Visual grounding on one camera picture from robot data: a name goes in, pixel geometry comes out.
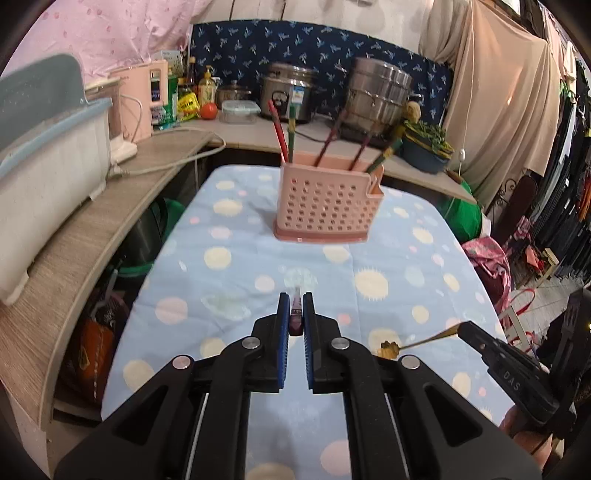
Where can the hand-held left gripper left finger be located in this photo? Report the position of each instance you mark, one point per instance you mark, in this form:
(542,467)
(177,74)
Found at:
(265,355)

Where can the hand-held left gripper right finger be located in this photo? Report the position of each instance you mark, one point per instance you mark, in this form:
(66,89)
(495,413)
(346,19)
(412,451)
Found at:
(328,355)

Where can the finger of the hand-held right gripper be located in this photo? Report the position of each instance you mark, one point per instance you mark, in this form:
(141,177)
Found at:
(512,374)

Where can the dark red chopstick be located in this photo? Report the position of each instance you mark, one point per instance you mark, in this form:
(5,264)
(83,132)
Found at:
(328,138)
(296,318)
(360,152)

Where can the gold flower spoon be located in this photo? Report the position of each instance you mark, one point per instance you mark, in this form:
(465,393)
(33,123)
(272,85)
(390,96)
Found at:
(415,344)

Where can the pink perforated utensil basket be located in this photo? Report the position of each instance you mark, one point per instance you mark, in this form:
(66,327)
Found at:
(323,233)

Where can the green chopstick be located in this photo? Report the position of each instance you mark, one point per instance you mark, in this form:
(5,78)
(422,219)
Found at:
(292,138)

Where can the person's right hand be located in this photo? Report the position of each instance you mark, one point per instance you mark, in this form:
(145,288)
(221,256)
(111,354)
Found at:
(517,427)

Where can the pink floral cloth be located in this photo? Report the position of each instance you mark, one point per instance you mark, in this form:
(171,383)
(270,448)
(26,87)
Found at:
(489,263)

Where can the green bag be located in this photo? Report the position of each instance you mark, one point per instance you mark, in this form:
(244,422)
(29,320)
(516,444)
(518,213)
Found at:
(461,212)

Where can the orange bag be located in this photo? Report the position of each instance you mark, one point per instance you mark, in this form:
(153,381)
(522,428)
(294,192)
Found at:
(94,360)

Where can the hanging dark clothes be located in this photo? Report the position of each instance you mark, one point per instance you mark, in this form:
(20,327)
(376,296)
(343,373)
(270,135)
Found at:
(572,161)

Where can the wooden curved counter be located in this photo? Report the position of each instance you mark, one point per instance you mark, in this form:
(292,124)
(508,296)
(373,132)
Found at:
(92,230)

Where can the blue planter with plants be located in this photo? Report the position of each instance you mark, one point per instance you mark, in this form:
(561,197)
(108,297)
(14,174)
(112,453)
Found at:
(425,154)

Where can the clear food container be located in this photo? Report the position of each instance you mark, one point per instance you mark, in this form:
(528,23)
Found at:
(240,112)

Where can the white countertop appliance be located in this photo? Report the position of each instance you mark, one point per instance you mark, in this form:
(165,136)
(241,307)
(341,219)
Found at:
(122,150)

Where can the red tomato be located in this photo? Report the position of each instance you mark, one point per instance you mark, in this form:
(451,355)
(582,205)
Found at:
(208,110)

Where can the yellow packet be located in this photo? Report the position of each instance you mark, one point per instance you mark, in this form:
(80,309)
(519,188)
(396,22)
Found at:
(188,106)

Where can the steel steamer pot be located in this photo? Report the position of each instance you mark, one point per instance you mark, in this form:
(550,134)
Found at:
(378,97)

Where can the green packet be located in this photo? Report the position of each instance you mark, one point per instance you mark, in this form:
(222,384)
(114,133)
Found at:
(166,110)

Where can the small lidded steel pot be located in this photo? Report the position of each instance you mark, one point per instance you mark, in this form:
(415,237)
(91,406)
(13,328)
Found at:
(234,92)

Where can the steel rice cooker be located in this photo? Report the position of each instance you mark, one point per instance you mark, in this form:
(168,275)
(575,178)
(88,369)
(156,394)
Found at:
(291,90)

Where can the yellow oil bottle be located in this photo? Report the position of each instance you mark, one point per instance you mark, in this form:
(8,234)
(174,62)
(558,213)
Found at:
(207,90)

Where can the white dish rack teal lid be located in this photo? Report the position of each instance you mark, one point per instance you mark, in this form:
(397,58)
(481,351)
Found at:
(46,184)

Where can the beige curtain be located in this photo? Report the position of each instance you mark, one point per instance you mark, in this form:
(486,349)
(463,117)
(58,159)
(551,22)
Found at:
(498,92)

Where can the pink countertop appliance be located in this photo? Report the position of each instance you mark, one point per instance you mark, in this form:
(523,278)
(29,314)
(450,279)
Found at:
(138,101)

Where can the dark sauce bottle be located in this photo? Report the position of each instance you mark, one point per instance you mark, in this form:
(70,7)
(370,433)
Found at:
(192,76)

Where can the blue printed backdrop cloth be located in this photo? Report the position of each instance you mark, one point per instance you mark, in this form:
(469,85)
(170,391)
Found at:
(323,46)

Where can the pink printed cloth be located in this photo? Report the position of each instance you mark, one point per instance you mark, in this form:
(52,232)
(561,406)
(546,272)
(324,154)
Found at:
(115,32)

